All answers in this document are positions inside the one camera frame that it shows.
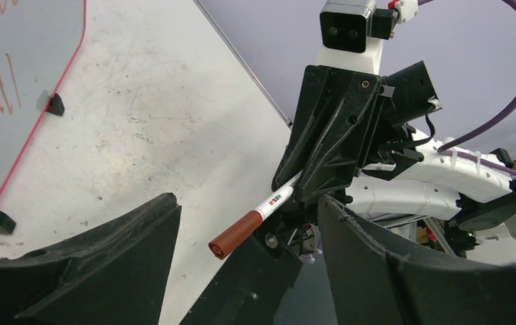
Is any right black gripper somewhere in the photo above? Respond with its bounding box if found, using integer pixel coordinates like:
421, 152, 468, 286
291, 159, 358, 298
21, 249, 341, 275
271, 61, 437, 204

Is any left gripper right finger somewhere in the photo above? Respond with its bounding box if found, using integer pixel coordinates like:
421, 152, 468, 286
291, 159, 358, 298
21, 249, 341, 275
318, 195, 516, 324

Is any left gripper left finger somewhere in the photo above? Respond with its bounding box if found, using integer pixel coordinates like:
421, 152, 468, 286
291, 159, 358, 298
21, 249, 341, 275
0, 193, 181, 324

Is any red and white marker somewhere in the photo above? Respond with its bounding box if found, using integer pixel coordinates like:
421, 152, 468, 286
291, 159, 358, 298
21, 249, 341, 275
207, 172, 304, 261

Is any red marker cap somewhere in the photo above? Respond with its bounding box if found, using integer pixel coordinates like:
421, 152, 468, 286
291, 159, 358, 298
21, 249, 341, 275
208, 210, 263, 260

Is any pink framed whiteboard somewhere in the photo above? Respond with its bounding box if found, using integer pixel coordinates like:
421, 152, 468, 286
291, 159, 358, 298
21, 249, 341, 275
0, 1, 87, 195

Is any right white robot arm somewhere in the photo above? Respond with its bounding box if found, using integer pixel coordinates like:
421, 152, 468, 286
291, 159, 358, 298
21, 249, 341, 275
272, 62, 516, 238

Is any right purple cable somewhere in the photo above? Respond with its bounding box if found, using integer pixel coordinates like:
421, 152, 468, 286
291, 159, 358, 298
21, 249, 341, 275
417, 0, 516, 198

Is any metal wire whiteboard stand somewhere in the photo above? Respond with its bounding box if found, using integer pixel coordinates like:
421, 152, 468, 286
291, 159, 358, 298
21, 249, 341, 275
0, 91, 66, 236

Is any aluminium frame rail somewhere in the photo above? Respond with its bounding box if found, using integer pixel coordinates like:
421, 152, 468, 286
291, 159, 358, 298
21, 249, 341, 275
193, 0, 293, 129

